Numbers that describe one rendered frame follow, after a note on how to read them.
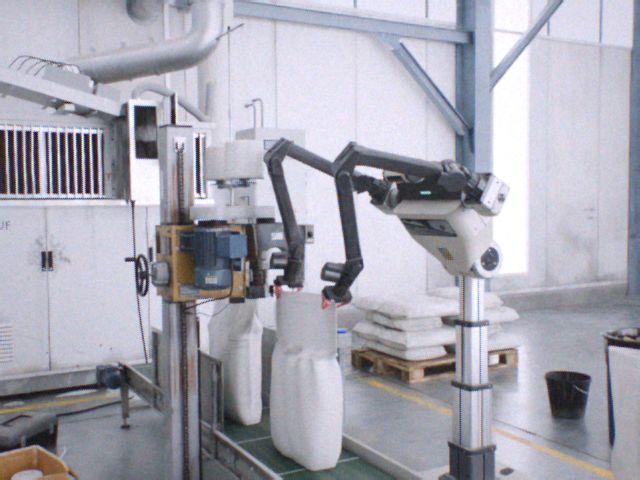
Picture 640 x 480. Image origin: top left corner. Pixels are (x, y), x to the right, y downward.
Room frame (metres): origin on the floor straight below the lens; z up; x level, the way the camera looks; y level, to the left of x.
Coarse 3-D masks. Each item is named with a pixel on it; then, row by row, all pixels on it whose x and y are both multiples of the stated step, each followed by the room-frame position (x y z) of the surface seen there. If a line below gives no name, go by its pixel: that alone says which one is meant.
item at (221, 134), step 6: (216, 126) 6.24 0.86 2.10; (222, 126) 6.26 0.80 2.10; (228, 126) 6.29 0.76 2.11; (234, 126) 6.37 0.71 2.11; (216, 132) 6.25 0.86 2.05; (222, 132) 6.26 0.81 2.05; (228, 132) 6.30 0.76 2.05; (234, 132) 6.38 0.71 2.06; (216, 138) 6.25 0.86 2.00; (222, 138) 6.26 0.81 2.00; (228, 138) 6.30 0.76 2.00; (234, 138) 6.39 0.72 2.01; (216, 144) 6.25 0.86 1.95
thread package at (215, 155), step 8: (208, 152) 3.14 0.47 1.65; (216, 152) 3.12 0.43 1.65; (224, 152) 3.12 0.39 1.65; (208, 160) 3.13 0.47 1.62; (216, 160) 3.12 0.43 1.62; (224, 160) 3.12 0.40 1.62; (208, 168) 3.13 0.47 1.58; (216, 168) 3.11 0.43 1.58; (208, 176) 3.13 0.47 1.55; (216, 176) 3.11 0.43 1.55; (224, 176) 3.12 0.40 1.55
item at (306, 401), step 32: (288, 320) 2.87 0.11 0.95; (320, 320) 2.77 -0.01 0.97; (288, 352) 2.87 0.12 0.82; (320, 352) 2.76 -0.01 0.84; (288, 384) 2.85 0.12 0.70; (320, 384) 2.72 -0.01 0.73; (288, 416) 2.84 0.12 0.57; (320, 416) 2.72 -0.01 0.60; (288, 448) 2.88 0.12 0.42; (320, 448) 2.72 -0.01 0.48
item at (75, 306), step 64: (0, 128) 5.15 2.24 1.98; (64, 128) 5.35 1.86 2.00; (0, 192) 5.18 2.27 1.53; (64, 192) 5.41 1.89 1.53; (0, 256) 5.11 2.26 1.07; (64, 256) 5.32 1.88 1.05; (128, 256) 5.56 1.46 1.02; (0, 320) 5.11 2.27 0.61; (64, 320) 5.32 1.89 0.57; (128, 320) 5.55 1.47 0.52; (0, 384) 5.13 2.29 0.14; (64, 384) 5.35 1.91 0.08
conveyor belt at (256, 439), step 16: (144, 368) 4.52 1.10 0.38; (224, 416) 3.47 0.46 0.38; (224, 432) 3.23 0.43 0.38; (240, 432) 3.22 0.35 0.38; (256, 432) 3.22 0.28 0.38; (256, 448) 3.01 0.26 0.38; (272, 448) 3.01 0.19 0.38; (272, 464) 2.82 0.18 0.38; (288, 464) 2.82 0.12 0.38; (336, 464) 2.81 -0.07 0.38; (352, 464) 2.81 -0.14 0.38; (368, 464) 2.81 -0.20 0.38
